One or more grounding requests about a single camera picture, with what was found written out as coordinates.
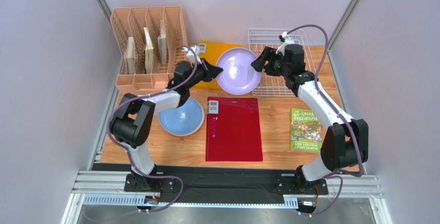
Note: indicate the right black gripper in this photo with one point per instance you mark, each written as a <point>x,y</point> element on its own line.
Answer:
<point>269,61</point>

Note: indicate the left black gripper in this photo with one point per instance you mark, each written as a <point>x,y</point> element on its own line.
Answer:
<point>211,71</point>

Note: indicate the purple plate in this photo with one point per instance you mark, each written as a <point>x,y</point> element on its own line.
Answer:
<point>238,76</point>

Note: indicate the blue plate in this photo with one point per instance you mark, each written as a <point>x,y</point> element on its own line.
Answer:
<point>184,120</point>

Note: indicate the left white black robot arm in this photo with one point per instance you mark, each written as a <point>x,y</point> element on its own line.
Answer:
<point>130,123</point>

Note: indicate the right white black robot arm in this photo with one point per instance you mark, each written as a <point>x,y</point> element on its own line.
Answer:
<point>345,145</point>

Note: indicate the orange plastic folder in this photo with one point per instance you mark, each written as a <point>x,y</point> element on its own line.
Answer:
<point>211,52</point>

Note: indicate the right beige notebook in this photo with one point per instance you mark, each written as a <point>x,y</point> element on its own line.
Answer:
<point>162,43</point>

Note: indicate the beige notebook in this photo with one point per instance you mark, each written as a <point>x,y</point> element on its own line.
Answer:
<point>129,56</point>
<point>162,43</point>
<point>149,51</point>

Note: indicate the middle beige notebook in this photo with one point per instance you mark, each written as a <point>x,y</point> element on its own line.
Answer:
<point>149,51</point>

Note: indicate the red plastic folder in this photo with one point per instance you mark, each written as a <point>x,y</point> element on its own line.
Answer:
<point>233,132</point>

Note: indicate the pink plastic file organizer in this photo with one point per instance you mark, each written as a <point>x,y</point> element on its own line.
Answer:
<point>130,22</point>

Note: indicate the green treehouse book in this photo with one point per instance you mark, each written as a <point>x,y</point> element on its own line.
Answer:
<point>305,131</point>

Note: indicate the left beige notebook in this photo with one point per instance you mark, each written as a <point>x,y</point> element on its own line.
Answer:
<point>129,56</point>

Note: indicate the black base mat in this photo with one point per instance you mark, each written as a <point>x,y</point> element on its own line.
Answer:
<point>218,185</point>

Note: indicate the white wire dish rack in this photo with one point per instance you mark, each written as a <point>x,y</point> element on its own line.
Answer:
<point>256,39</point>

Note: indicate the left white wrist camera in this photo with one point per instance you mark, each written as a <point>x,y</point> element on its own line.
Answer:
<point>192,53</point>

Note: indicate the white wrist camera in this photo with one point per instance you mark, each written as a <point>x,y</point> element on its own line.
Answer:
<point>192,53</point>
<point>285,40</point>

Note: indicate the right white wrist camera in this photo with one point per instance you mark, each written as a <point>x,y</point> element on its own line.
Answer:
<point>285,40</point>

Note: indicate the aluminium rail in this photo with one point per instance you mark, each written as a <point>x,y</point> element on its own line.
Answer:
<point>106,188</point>

